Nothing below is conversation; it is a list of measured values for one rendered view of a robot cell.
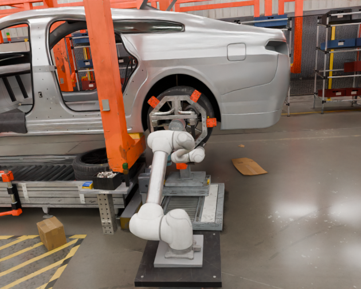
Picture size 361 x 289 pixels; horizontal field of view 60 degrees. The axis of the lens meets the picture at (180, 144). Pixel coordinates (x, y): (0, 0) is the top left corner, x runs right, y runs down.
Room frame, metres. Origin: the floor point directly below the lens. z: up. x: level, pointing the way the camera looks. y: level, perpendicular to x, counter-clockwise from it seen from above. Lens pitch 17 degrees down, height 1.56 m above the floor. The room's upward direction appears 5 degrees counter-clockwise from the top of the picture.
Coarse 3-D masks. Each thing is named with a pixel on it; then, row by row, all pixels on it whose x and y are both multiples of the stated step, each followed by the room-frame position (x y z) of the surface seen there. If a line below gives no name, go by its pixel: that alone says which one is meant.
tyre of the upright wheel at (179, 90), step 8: (176, 88) 3.00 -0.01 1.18; (184, 88) 3.02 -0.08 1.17; (192, 88) 3.11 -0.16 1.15; (160, 96) 3.02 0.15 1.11; (200, 96) 2.96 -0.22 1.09; (200, 104) 2.95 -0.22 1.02; (208, 104) 2.96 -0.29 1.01; (208, 112) 2.94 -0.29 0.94; (208, 128) 2.94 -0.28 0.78; (208, 136) 2.94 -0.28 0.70; (200, 144) 2.95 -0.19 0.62
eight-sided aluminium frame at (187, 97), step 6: (168, 96) 2.93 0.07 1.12; (174, 96) 2.91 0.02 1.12; (180, 96) 2.90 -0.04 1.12; (186, 96) 2.89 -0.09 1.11; (162, 102) 2.97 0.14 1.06; (192, 102) 2.88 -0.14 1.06; (156, 108) 2.98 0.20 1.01; (198, 108) 2.87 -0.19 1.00; (150, 114) 2.95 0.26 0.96; (204, 114) 2.86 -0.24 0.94; (150, 120) 2.96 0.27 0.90; (204, 120) 2.86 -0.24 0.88; (204, 126) 2.88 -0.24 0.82; (204, 132) 2.86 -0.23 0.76; (198, 138) 2.87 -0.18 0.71; (174, 150) 2.92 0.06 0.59
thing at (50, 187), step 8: (0, 184) 2.95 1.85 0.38; (16, 184) 2.92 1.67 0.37; (24, 184) 2.89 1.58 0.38; (32, 184) 2.89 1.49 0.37; (40, 184) 2.87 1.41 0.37; (48, 184) 2.85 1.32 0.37; (56, 184) 2.84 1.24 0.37; (64, 184) 2.82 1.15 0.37; (72, 184) 2.81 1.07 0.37; (80, 184) 2.78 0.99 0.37; (0, 192) 2.95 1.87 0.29; (24, 192) 2.90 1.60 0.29; (32, 192) 2.89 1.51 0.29; (40, 192) 2.87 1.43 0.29; (48, 192) 2.85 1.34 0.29; (56, 192) 2.84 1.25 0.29; (64, 192) 2.82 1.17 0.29; (72, 192) 2.81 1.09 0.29
